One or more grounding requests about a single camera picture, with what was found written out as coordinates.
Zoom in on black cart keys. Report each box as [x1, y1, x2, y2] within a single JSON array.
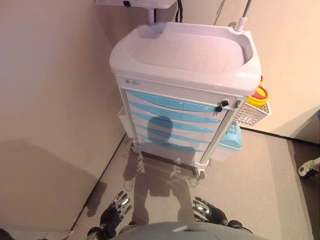
[[213, 99, 230, 116]]

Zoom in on white side bin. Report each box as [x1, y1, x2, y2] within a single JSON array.
[[117, 106, 133, 137]]

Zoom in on blue front cart drawer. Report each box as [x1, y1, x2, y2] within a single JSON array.
[[127, 100, 223, 123], [125, 90, 229, 113]]

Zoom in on yellow sharps container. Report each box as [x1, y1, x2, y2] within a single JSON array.
[[246, 74, 270, 106]]

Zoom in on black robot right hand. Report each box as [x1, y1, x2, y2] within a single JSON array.
[[192, 196, 228, 226]]

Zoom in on white raised shelf with post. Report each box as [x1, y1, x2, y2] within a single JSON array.
[[95, 0, 176, 26]]

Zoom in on white caster wheel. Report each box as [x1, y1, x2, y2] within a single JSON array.
[[298, 157, 320, 180]]

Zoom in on metal IV pole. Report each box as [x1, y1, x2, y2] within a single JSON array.
[[236, 0, 252, 32]]

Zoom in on grey robot torso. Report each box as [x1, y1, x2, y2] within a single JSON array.
[[117, 221, 271, 240]]

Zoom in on black hanging cable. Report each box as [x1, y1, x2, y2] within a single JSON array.
[[174, 0, 185, 23]]

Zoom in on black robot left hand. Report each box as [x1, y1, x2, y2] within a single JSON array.
[[99, 191, 133, 227]]

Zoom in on white medical cart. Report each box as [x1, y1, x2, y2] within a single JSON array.
[[109, 21, 262, 180]]

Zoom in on white mesh side basket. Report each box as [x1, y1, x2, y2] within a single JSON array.
[[234, 99, 272, 126]]

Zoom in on light blue waste bin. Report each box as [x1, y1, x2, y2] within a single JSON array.
[[217, 122, 243, 152]]

